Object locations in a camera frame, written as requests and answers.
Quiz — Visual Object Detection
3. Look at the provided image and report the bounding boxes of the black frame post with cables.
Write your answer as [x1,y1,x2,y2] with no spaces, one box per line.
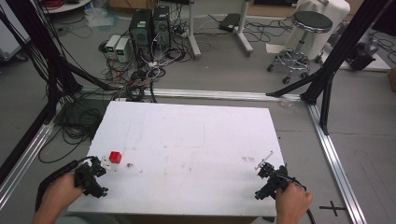
[0,0,83,125]

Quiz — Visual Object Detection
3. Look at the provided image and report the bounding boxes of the loose black floor cables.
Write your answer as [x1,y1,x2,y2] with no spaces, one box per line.
[199,13,295,45]

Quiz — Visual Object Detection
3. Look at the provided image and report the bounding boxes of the person's left hand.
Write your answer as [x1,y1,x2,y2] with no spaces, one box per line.
[41,172,85,214]

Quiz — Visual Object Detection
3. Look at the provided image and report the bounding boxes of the white bench power supply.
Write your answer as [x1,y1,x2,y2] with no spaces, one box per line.
[114,37,131,63]
[105,34,121,60]

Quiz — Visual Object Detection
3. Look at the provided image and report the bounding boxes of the red cube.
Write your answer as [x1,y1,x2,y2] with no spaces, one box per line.
[108,150,123,164]

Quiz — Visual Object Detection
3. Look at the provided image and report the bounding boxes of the large black computer tower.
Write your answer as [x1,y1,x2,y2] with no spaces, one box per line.
[128,8,154,63]

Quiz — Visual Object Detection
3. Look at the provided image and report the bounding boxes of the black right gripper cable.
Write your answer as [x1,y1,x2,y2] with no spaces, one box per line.
[278,174,318,224]

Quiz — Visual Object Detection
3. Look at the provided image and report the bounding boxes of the flat black box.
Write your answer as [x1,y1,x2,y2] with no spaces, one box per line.
[218,12,241,33]

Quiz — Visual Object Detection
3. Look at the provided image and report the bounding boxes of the black diagonal frame strut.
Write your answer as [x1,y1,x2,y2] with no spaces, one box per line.
[265,68,325,98]
[65,61,117,91]

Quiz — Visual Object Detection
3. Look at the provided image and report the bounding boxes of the black machine part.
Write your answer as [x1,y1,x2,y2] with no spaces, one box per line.
[345,36,381,72]

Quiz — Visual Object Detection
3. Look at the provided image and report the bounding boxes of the round white table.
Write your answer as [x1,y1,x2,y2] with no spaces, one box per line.
[39,0,92,14]

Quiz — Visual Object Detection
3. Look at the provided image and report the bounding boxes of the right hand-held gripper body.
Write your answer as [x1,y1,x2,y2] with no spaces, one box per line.
[254,162,290,201]

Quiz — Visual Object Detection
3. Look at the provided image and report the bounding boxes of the white desk leg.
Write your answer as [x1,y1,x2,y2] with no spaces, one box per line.
[233,0,255,58]
[186,0,203,61]

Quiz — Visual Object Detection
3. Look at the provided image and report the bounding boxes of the black upright frame strut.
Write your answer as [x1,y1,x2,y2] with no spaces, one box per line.
[319,72,336,135]

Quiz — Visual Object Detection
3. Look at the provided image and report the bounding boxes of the person's right hand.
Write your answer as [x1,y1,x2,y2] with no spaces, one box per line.
[275,183,314,224]

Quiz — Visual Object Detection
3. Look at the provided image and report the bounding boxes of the tangle of mixed cables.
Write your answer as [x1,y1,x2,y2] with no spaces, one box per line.
[97,36,191,104]

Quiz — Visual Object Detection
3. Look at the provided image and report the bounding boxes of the small black computer tower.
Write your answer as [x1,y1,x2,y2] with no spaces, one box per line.
[151,5,172,51]

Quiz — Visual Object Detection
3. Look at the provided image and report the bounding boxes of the black cable bundle on floor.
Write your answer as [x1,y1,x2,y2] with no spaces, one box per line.
[37,98,108,165]

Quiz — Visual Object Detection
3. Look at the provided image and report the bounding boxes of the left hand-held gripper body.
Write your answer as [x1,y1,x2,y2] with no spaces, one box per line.
[74,156,109,199]

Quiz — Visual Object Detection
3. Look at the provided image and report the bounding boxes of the aluminium floor rail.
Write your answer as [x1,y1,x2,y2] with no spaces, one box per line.
[0,121,56,210]
[78,86,304,103]
[305,103,369,224]

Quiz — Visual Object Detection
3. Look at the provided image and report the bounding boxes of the black round stool chrome base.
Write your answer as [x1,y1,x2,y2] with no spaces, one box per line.
[266,10,334,86]

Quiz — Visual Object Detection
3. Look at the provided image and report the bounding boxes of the white floor board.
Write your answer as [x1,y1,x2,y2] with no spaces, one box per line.
[320,46,392,73]

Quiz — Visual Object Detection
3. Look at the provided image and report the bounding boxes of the clear plastic bag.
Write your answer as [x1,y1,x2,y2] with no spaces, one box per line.
[84,5,120,30]

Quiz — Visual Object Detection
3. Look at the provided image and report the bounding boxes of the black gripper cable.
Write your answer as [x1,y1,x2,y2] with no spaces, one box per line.
[278,174,318,224]
[35,156,95,213]

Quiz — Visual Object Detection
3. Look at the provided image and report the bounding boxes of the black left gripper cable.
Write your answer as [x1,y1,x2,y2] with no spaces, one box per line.
[35,156,95,213]

